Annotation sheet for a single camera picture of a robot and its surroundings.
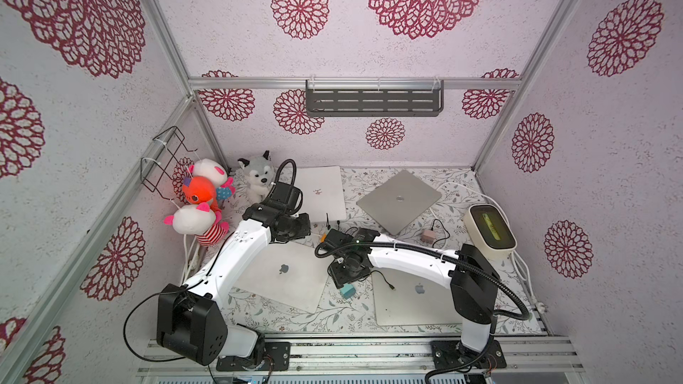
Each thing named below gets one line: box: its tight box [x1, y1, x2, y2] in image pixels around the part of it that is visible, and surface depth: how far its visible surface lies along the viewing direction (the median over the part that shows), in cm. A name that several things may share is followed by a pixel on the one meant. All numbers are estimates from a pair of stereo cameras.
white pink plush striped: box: [163, 201, 231, 247], surface depth 82 cm
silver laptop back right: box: [355, 169, 442, 236], surface depth 112 cm
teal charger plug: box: [339, 283, 356, 300], surface depth 85 cm
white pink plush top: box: [188, 158, 234, 188], surface depth 97 cm
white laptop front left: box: [232, 241, 330, 314], surface depth 87 cm
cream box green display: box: [463, 203, 518, 260], surface depth 94 cm
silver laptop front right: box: [371, 267, 463, 327], surface depth 85 cm
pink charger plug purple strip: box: [419, 229, 436, 244], surface depth 99 cm
